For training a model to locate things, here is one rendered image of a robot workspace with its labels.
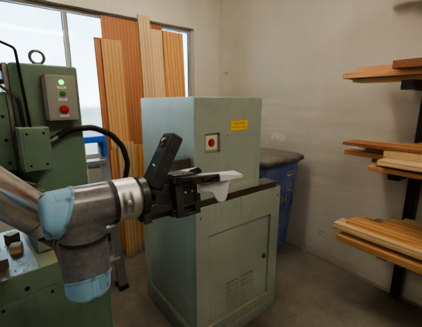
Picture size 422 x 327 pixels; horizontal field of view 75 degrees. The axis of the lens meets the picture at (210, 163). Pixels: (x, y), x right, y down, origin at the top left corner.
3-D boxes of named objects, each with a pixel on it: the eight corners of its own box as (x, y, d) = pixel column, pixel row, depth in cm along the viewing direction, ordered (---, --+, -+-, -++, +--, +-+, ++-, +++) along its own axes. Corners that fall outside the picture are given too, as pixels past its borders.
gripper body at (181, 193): (185, 205, 61) (132, 218, 54) (181, 167, 61) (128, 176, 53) (204, 211, 55) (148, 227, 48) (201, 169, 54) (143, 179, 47)
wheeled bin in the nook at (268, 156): (212, 245, 271) (212, 148, 250) (248, 229, 306) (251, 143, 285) (263, 276, 224) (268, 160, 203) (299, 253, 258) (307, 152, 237)
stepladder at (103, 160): (88, 294, 205) (67, 135, 189) (121, 280, 221) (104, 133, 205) (95, 303, 193) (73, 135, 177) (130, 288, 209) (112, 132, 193)
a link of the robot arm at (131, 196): (104, 178, 51) (119, 182, 44) (128, 174, 54) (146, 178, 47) (109, 217, 52) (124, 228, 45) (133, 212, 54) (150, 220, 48)
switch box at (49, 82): (45, 120, 103) (39, 75, 99) (74, 119, 110) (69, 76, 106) (50, 121, 99) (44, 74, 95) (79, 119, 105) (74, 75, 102)
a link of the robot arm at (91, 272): (100, 265, 57) (95, 214, 54) (118, 294, 48) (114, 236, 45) (57, 279, 52) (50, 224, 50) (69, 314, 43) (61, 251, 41)
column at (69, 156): (26, 234, 125) (-1, 67, 109) (78, 220, 139) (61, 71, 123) (37, 254, 108) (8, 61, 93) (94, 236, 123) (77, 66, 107)
